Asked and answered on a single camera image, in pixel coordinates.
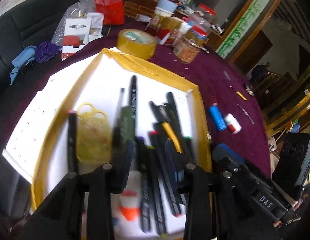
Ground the red cigarette pack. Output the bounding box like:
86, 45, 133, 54
156, 17, 184, 47

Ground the red plastic bag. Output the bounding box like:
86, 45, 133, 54
94, 0, 125, 25

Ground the yellow black utility knife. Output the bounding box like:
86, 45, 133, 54
162, 122, 183, 153

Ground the black sofa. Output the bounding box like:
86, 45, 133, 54
0, 0, 79, 95

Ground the bamboo painted panel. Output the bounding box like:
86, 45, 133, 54
216, 0, 270, 59

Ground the black marker pink cap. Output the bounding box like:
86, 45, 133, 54
67, 110, 78, 173

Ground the blue cloth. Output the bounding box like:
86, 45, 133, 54
10, 46, 36, 86

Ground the person right hand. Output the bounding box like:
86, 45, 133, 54
273, 193, 308, 228

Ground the silver thin pen far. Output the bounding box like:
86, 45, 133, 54
237, 103, 255, 125

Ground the yellow taped white tray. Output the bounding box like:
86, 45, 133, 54
20, 49, 212, 239

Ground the maroon velvet tablecloth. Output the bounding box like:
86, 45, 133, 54
0, 22, 271, 177

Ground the black gel pen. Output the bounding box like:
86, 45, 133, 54
112, 87, 125, 147

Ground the black phone on mount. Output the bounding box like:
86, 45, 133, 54
271, 133, 310, 200

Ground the blue battery pack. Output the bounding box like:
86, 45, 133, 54
208, 102, 227, 131

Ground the brown label glass jar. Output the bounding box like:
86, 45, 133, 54
173, 34, 207, 63

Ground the yellow black pen far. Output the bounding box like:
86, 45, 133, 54
230, 86, 248, 101

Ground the black marker green cap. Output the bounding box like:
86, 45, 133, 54
184, 137, 195, 163

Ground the yellow packing tape roll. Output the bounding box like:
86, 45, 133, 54
116, 29, 157, 60

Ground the red lid plastic jar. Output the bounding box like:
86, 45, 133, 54
188, 3, 216, 34

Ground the green cylindrical battery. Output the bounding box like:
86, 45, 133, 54
120, 106, 135, 141

